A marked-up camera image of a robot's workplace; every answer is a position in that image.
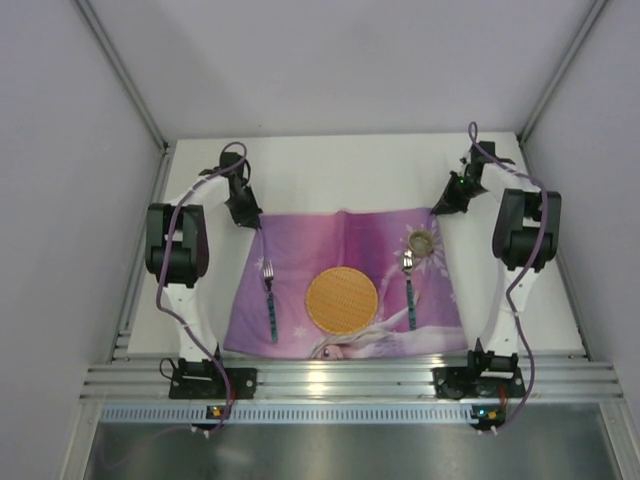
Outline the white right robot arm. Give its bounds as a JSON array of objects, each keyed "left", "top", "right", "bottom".
[{"left": 432, "top": 141, "right": 562, "bottom": 360}]

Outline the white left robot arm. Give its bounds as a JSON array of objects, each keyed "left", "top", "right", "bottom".
[{"left": 144, "top": 146, "right": 262, "bottom": 364}]

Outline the aluminium frame post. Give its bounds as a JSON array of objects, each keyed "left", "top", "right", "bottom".
[
  {"left": 516, "top": 0, "right": 610, "bottom": 148},
  {"left": 71, "top": 0, "right": 169, "bottom": 152}
]

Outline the small grey cup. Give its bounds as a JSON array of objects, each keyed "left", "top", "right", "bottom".
[{"left": 407, "top": 230, "right": 436, "bottom": 259}]

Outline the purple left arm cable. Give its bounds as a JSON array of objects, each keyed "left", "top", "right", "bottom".
[{"left": 155, "top": 142, "right": 251, "bottom": 436}]

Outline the right aluminium frame post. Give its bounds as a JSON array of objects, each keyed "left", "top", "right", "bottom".
[{"left": 516, "top": 0, "right": 610, "bottom": 148}]

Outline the white slotted cable duct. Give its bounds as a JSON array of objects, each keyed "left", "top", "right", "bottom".
[{"left": 100, "top": 403, "right": 505, "bottom": 427}]

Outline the purple Frozen placemat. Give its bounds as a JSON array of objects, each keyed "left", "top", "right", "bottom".
[{"left": 223, "top": 208, "right": 467, "bottom": 360}]

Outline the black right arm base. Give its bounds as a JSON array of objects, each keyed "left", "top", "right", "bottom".
[{"left": 433, "top": 339, "right": 526, "bottom": 400}]

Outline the left aluminium frame post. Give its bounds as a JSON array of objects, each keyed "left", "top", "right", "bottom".
[{"left": 71, "top": 0, "right": 169, "bottom": 152}]

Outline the fork with teal handle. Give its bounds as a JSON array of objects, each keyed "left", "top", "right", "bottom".
[{"left": 262, "top": 260, "right": 279, "bottom": 343}]

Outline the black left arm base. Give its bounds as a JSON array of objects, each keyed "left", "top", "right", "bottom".
[{"left": 159, "top": 358, "right": 258, "bottom": 400}]

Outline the aluminium mounting rail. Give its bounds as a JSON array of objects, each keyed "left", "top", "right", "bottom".
[{"left": 80, "top": 355, "right": 623, "bottom": 403}]

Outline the round wooden plate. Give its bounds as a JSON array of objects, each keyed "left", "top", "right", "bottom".
[{"left": 305, "top": 266, "right": 379, "bottom": 335}]

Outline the spoon with teal handle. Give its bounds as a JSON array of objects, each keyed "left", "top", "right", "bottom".
[{"left": 401, "top": 249, "right": 417, "bottom": 331}]

